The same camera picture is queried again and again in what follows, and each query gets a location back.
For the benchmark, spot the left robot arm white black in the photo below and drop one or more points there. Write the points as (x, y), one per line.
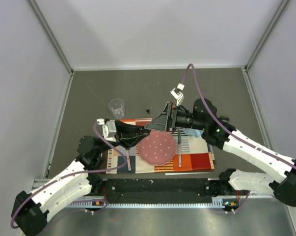
(32, 211)

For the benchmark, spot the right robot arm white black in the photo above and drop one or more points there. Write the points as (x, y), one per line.
(278, 177)

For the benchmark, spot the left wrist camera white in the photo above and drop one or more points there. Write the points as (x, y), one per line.
(108, 128)

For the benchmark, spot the fork with pink handle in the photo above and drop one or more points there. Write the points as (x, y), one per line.
(128, 159)

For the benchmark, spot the black earbud charging case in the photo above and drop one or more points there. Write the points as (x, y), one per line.
(142, 130)

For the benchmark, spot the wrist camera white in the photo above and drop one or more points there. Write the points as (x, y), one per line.
(177, 94)
(108, 128)

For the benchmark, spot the aluminium frame profile front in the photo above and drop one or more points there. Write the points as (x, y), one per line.
(93, 199)

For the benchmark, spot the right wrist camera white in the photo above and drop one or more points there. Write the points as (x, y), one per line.
(177, 94)

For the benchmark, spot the white blue mug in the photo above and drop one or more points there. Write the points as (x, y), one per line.
(193, 132)

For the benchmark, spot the pink dotted plate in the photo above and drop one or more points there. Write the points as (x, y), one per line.
(158, 148)

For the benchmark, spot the clear plastic cup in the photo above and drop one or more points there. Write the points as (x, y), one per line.
(117, 107)

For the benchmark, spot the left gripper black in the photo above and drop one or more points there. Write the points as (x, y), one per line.
(127, 135)

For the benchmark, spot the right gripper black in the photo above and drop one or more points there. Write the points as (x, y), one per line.
(160, 123)

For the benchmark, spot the colourful patchwork placemat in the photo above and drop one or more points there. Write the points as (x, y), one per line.
(196, 155)

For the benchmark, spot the knife with pink handle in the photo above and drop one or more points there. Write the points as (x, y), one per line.
(179, 139)

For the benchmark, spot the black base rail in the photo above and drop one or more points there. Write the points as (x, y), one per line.
(163, 190)

